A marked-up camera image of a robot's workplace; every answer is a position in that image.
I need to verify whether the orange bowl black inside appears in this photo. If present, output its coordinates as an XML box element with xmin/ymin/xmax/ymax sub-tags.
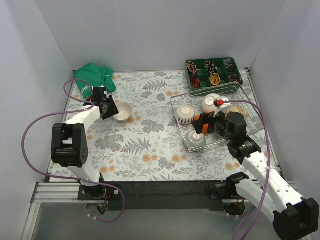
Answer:
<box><xmin>194</xmin><ymin>115</ymin><xmax>209</xmax><ymax>135</ymax></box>

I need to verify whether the white plain bowl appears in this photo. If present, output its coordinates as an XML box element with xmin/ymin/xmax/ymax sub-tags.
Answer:
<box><xmin>201</xmin><ymin>93</ymin><xmax>220</xmax><ymax>114</ymax></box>

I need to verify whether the white bowl blue leaf pattern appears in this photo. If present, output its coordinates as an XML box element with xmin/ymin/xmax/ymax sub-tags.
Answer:
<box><xmin>175</xmin><ymin>104</ymin><xmax>196</xmax><ymax>125</ymax></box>

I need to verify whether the pale green ribbed bowl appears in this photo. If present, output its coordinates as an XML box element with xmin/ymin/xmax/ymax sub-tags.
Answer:
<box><xmin>185</xmin><ymin>130</ymin><xmax>207</xmax><ymax>152</ymax></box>

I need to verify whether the cream plain bowl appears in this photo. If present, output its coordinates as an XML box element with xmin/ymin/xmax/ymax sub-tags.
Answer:
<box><xmin>113</xmin><ymin>102</ymin><xmax>133</xmax><ymax>123</ymax></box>

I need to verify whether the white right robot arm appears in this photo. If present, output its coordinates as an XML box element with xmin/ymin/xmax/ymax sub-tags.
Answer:
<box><xmin>191</xmin><ymin>112</ymin><xmax>320</xmax><ymax>240</ymax></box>

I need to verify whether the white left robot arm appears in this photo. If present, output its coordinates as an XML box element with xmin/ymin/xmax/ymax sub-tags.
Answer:
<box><xmin>51</xmin><ymin>86</ymin><xmax>119</xmax><ymax>201</ymax></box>

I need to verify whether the green folded cloth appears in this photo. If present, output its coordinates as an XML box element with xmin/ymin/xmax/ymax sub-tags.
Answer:
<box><xmin>73</xmin><ymin>63</ymin><xmax>117</xmax><ymax>99</ymax></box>

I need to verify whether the green compartment organizer tray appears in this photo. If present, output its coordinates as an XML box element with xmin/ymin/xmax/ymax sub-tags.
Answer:
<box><xmin>185</xmin><ymin>57</ymin><xmax>244</xmax><ymax>92</ymax></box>

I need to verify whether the dark patterned scrunchie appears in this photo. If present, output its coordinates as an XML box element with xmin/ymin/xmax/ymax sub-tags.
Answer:
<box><xmin>229</xmin><ymin>73</ymin><xmax>243</xmax><ymax>85</ymax></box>

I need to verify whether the black white scrunchie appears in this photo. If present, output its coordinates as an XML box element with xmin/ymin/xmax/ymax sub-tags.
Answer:
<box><xmin>205</xmin><ymin>60</ymin><xmax>218</xmax><ymax>74</ymax></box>

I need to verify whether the pink black scrunchie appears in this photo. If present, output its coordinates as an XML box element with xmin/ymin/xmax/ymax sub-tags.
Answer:
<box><xmin>186</xmin><ymin>60</ymin><xmax>198</xmax><ymax>75</ymax></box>

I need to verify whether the floral patterned table mat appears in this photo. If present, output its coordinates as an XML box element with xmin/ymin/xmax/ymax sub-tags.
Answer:
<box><xmin>51</xmin><ymin>71</ymin><xmax>282</xmax><ymax>182</ymax></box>

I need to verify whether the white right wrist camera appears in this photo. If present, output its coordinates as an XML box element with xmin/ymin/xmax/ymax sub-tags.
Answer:
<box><xmin>213</xmin><ymin>98</ymin><xmax>231</xmax><ymax>118</ymax></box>

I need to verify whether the metal wire dish rack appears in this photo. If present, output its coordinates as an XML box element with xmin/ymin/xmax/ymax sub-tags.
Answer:
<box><xmin>170</xmin><ymin>82</ymin><xmax>264</xmax><ymax>152</ymax></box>

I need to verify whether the orange black hair tie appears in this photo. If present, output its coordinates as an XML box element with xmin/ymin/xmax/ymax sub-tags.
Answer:
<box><xmin>189</xmin><ymin>76</ymin><xmax>201</xmax><ymax>89</ymax></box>

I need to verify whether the yellow black hair tie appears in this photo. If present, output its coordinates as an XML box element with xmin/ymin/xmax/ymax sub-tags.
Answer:
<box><xmin>209</xmin><ymin>73</ymin><xmax>221</xmax><ymax>86</ymax></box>

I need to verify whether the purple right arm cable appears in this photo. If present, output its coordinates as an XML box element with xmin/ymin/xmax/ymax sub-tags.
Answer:
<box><xmin>222</xmin><ymin>99</ymin><xmax>272</xmax><ymax>240</ymax></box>

